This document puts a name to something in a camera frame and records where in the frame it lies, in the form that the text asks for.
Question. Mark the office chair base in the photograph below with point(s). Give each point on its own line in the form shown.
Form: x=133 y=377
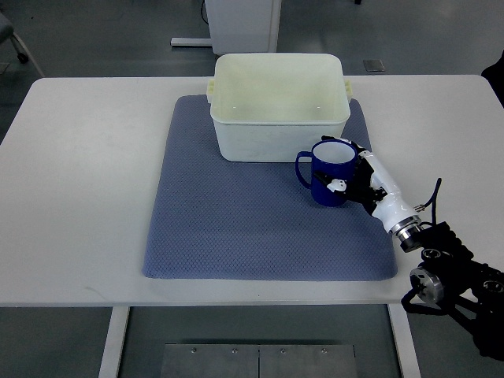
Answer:
x=24 y=55

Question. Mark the white table leg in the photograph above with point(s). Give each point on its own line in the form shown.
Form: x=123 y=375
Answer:
x=400 y=326
x=114 y=344

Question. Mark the white cabinet pedestal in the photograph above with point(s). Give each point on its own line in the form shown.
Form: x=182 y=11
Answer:
x=237 y=27

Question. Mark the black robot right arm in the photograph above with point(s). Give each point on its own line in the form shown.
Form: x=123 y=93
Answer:
x=449 y=282

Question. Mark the left white table leg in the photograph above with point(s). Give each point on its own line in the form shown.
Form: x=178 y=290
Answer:
x=114 y=344

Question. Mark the cream plastic storage box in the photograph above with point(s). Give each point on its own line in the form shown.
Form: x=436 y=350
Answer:
x=266 y=107

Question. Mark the blue mug white inside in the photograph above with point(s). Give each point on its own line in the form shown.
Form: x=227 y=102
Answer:
x=331 y=162

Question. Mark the person in dark clothing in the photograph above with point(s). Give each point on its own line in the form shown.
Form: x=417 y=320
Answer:
x=494 y=75

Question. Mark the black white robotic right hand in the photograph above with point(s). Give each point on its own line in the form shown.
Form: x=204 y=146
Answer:
x=373 y=187

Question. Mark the blue textured cloth mat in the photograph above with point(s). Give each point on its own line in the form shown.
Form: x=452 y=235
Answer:
x=216 y=219

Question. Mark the right white table leg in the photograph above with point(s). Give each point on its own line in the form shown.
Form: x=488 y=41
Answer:
x=400 y=326

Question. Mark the metal floor plate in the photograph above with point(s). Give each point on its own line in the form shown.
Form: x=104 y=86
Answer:
x=258 y=360

